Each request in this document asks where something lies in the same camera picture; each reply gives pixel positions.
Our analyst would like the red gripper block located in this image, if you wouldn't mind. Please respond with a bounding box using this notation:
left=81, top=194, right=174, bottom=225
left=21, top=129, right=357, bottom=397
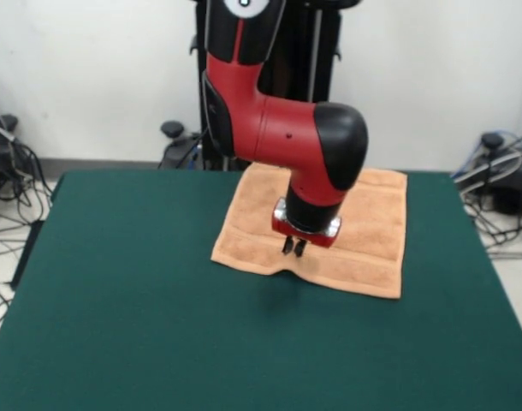
left=271, top=213, right=342, bottom=259

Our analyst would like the tan terry towel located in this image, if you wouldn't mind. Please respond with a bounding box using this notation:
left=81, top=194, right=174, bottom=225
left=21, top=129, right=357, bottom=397
left=211, top=164, right=408, bottom=301

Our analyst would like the dark green tablecloth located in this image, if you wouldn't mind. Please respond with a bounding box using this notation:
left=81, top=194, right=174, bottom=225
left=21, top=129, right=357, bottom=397
left=0, top=170, right=522, bottom=411

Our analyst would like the black stand leg with knob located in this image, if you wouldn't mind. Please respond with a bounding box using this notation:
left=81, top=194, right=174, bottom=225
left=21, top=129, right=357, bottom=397
left=0, top=113, right=21, bottom=198
left=455, top=131, right=522, bottom=215

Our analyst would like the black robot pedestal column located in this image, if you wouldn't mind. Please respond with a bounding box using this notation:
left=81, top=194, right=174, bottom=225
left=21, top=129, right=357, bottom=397
left=187, top=0, right=344, bottom=171

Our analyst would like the tangle of grey blue cables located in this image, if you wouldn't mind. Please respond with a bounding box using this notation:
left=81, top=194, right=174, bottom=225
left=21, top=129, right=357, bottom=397
left=451, top=128, right=522, bottom=258

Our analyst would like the tangle of black cables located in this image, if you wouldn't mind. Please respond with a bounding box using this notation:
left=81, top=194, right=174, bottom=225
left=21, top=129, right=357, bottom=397
left=0, top=80, right=52, bottom=343

